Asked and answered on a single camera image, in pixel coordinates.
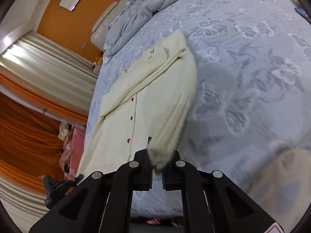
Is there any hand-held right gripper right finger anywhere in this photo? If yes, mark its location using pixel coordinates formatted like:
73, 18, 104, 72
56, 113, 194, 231
162, 150, 285, 233

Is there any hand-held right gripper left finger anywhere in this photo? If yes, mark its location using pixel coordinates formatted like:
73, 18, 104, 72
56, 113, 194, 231
29, 136, 153, 233

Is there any cream knit cardigan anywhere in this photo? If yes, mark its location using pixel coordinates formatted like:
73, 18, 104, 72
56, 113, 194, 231
77, 29, 197, 175

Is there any cream plush toy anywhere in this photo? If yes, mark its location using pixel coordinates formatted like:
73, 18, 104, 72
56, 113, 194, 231
58, 122, 73, 141

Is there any beige cloth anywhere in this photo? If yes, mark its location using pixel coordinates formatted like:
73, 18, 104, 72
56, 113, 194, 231
247, 148, 311, 233

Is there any butterfly print bed sheet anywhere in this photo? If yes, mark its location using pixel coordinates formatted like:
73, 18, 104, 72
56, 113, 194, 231
84, 0, 311, 226

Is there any orange curtain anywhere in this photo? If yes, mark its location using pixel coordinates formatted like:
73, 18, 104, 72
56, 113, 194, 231
0, 74, 88, 193

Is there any cream curtain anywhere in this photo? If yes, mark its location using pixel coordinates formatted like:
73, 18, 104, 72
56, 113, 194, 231
0, 32, 99, 112

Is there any beige padded headboard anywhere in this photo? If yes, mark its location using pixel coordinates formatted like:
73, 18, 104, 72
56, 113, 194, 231
90, 0, 146, 52

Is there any grey quilt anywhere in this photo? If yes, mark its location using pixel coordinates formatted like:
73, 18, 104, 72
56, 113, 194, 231
104, 0, 207, 56

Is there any dark phone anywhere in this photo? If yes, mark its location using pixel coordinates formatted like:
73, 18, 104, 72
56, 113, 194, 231
295, 7, 310, 18

